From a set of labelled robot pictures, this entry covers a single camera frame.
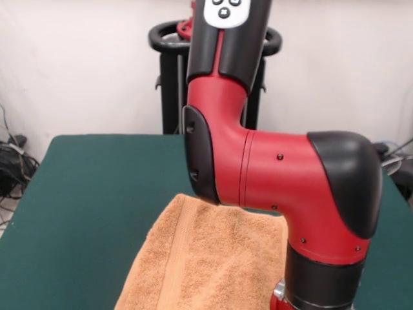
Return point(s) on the orange terry towel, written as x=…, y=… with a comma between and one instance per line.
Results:
x=206, y=264

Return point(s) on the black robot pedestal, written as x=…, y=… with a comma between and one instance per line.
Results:
x=167, y=90

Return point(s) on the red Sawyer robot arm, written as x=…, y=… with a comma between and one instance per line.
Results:
x=274, y=171

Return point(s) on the black stand base with caster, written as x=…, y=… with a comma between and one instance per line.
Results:
x=405, y=181

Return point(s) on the dark green table cloth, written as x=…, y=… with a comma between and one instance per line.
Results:
x=80, y=226

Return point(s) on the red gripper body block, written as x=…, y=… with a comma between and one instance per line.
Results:
x=277, y=302

